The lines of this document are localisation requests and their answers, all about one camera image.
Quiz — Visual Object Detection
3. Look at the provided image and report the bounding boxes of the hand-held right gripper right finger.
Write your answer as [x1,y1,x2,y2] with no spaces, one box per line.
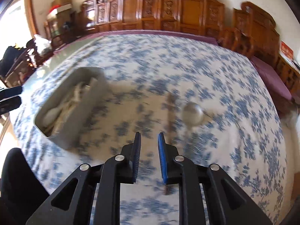
[157,132,273,225]

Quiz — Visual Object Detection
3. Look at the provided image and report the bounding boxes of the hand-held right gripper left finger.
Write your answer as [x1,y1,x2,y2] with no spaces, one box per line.
[26,132,141,225]

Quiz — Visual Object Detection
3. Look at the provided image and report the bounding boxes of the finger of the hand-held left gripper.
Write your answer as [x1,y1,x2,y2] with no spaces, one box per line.
[0,86,23,100]
[0,96,22,116]

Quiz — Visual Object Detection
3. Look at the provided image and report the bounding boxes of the grey utensil tray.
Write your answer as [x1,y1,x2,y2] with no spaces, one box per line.
[34,67,110,151]

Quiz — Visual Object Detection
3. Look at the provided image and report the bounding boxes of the dark wooden chair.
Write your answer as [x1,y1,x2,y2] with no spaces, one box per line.
[0,39,48,88]

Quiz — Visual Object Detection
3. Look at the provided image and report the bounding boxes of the black bag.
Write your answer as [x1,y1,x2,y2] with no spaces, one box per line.
[0,45,27,74]

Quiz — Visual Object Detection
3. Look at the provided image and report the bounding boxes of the clear plastic bag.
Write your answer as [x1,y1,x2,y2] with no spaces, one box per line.
[33,34,51,55]

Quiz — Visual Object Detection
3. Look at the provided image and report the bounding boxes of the person's dark trouser leg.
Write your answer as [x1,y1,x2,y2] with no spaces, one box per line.
[0,148,51,225]

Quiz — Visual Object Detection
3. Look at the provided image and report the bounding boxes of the blue floral tablecloth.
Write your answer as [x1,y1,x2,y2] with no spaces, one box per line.
[12,34,287,225]

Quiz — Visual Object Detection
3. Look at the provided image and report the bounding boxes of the dark wooden cabinet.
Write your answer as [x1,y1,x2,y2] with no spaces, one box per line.
[44,10,81,44]

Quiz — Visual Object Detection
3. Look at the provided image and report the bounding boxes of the brown cardboard box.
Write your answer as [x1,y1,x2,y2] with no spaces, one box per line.
[51,0,72,8]

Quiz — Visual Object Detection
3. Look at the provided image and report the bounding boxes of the carved wooden armchair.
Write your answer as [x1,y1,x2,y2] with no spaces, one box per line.
[81,0,115,35]
[219,1,281,60]

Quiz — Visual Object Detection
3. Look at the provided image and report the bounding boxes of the purple table mat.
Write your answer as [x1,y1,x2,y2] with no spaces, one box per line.
[53,30,219,52]

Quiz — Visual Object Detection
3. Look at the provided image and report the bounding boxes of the purple seat cushion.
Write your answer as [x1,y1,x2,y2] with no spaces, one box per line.
[250,56,294,105]

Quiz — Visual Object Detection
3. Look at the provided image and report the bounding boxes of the carved wooden sofa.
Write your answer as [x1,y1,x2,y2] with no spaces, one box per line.
[114,0,226,37]

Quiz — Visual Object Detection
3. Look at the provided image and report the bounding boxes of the red paper sign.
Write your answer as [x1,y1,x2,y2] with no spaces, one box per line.
[280,41,295,59]

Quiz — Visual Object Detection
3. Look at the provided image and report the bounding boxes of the wooden door frame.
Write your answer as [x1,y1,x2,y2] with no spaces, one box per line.
[26,0,39,37]

